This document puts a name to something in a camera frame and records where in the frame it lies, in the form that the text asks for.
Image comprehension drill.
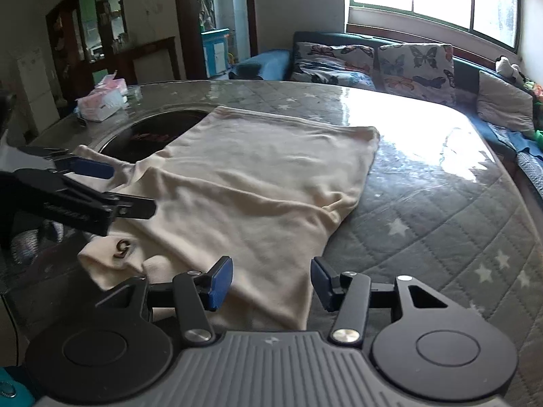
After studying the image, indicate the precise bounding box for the cream beige sweatshirt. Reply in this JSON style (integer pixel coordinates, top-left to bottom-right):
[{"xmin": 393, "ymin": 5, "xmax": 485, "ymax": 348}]
[{"xmin": 78, "ymin": 106, "xmax": 380, "ymax": 330}]

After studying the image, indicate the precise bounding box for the black round induction cooktop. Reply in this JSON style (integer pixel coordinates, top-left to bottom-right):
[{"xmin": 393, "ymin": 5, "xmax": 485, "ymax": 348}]
[{"xmin": 99, "ymin": 109, "xmax": 207, "ymax": 163}]

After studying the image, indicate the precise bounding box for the pink tissue pack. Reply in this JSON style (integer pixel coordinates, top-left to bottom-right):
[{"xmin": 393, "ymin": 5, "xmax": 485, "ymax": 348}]
[{"xmin": 77, "ymin": 74, "xmax": 128, "ymax": 122}]

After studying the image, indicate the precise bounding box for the white refrigerator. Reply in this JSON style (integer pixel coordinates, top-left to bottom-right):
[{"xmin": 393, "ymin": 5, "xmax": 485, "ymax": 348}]
[{"xmin": 18, "ymin": 49, "xmax": 60, "ymax": 134}]

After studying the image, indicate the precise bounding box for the dark wooden display cabinet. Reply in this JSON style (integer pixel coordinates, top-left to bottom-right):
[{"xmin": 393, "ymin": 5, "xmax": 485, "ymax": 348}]
[{"xmin": 46, "ymin": 0, "xmax": 126, "ymax": 101}]

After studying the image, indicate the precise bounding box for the dark wooden side table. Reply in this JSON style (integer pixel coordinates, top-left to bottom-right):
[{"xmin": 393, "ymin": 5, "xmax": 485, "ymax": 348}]
[{"xmin": 114, "ymin": 37, "xmax": 181, "ymax": 85}]

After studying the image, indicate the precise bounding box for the blue small cabinet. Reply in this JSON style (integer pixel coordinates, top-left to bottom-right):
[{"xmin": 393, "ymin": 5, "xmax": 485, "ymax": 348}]
[{"xmin": 201, "ymin": 27, "xmax": 230, "ymax": 77}]

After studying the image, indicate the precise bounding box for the blue sofa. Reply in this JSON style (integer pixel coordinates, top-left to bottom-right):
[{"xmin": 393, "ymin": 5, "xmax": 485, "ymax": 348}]
[{"xmin": 229, "ymin": 31, "xmax": 542, "ymax": 190}]

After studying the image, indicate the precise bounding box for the butterfly pillow lying flat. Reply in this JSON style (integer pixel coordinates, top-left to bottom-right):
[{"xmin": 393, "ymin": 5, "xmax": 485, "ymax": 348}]
[{"xmin": 291, "ymin": 41, "xmax": 375, "ymax": 90}]

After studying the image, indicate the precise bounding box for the butterfly pillow upright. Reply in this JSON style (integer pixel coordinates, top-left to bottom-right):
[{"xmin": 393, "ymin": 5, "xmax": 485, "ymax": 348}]
[{"xmin": 377, "ymin": 43, "xmax": 455, "ymax": 106}]

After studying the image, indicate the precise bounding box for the grey plain cushion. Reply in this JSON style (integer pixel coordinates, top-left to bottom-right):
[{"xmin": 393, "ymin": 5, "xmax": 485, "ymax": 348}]
[{"xmin": 477, "ymin": 71, "xmax": 535, "ymax": 138}]

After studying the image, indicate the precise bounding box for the panda plush toy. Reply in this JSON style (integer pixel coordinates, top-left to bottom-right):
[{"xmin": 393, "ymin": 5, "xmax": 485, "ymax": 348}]
[{"xmin": 495, "ymin": 55, "xmax": 525, "ymax": 85}]

